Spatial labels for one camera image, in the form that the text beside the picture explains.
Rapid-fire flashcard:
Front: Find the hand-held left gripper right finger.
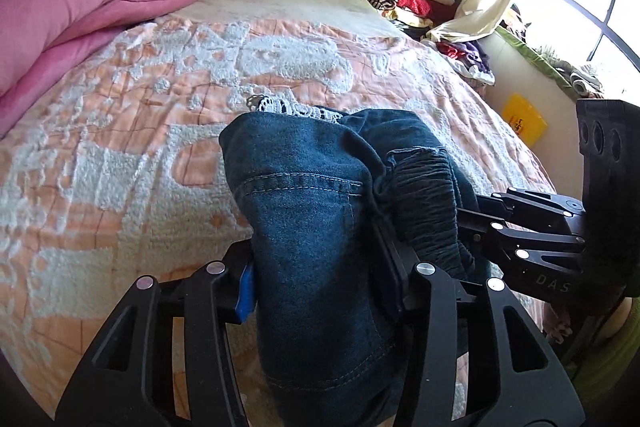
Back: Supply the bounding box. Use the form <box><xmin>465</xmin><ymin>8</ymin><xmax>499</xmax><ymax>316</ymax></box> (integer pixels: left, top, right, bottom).
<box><xmin>371</xmin><ymin>216</ymin><xmax>587</xmax><ymax>427</ymax></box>

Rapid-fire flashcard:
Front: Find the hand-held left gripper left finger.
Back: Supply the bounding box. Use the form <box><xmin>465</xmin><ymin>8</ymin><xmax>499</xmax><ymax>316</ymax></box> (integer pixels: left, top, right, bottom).
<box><xmin>55</xmin><ymin>241</ymin><xmax>259</xmax><ymax>427</ymax></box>

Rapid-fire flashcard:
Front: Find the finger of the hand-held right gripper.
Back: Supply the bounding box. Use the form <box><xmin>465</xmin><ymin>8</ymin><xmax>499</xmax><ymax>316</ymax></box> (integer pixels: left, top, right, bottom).
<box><xmin>475</xmin><ymin>187</ymin><xmax>585</xmax><ymax>233</ymax></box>
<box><xmin>456</xmin><ymin>208</ymin><xmax>587</xmax><ymax>303</ymax></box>

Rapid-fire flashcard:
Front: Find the blue denim pants lace trim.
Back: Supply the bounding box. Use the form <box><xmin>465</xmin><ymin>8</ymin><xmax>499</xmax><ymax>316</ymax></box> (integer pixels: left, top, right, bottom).
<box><xmin>218</xmin><ymin>95</ymin><xmax>495</xmax><ymax>427</ymax></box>

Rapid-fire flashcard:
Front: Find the yellow plastic bag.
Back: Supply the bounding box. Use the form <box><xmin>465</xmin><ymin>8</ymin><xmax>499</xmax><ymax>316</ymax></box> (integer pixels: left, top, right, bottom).
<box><xmin>501</xmin><ymin>93</ymin><xmax>549</xmax><ymax>140</ymax></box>

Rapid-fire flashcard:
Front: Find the clothes heap on sill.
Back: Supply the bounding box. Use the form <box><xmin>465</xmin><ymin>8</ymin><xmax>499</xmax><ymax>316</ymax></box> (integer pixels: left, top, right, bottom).
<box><xmin>499</xmin><ymin>4</ymin><xmax>610</xmax><ymax>100</ymax></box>

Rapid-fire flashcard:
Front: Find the purple clothes heap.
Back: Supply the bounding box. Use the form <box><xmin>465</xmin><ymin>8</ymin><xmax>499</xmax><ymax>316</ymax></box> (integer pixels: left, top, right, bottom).
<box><xmin>424</xmin><ymin>38</ymin><xmax>497</xmax><ymax>86</ymax></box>

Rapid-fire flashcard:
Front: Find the peach and white printed blanket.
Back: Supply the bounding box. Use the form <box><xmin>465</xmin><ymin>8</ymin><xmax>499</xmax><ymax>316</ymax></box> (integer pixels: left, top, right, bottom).
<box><xmin>0</xmin><ymin>0</ymin><xmax>562</xmax><ymax>419</ymax></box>

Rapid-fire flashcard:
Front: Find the pink quilt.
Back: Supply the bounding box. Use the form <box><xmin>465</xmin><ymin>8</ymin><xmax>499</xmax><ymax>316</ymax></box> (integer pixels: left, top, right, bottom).
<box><xmin>0</xmin><ymin>0</ymin><xmax>222</xmax><ymax>138</ymax></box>

